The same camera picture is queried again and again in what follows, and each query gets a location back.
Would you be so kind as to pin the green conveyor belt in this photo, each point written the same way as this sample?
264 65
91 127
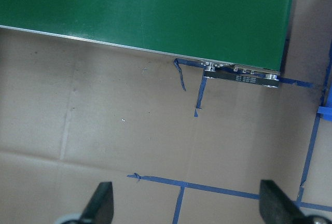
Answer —
239 40

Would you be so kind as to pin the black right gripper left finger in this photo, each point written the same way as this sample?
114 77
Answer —
100 208

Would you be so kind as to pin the blue right bin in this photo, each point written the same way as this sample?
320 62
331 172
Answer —
325 112

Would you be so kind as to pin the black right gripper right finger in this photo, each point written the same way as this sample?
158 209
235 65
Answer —
275 206

